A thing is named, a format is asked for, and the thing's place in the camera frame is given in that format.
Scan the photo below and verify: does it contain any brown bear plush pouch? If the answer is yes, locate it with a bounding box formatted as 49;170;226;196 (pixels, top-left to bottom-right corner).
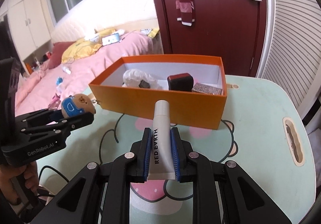
61;94;96;118

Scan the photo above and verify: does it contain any mint green folding table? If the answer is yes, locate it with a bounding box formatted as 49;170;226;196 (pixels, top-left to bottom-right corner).
38;76;316;223

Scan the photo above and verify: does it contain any black cable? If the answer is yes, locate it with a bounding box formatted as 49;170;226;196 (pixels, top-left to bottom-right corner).
36;113;126;199

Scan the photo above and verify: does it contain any white cloth bag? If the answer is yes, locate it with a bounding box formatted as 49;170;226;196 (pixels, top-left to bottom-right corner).
122;69;162;90

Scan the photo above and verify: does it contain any pink quilt bed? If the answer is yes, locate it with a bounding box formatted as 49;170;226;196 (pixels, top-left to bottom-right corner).
15;32;156;116

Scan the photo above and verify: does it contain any black wallet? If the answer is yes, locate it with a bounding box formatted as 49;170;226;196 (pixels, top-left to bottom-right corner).
167;73;194;92

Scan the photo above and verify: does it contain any person's left hand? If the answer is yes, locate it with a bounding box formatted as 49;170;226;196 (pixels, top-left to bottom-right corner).
1;162;39;206

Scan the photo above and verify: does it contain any white louvered door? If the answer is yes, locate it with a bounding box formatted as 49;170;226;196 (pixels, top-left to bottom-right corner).
256;0;320;117

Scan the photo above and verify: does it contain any brown playing card box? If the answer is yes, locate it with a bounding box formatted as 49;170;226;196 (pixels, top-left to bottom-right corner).
192;83;222;95

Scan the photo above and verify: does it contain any white cosmetic tube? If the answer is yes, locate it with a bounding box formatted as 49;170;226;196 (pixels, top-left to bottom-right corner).
148;100;175;180

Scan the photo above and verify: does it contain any yellow pillow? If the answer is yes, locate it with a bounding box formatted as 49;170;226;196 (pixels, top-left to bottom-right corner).
61;28;116;64

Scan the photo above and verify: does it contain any orange cardboard box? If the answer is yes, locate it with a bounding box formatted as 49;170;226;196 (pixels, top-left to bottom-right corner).
88;54;228;131

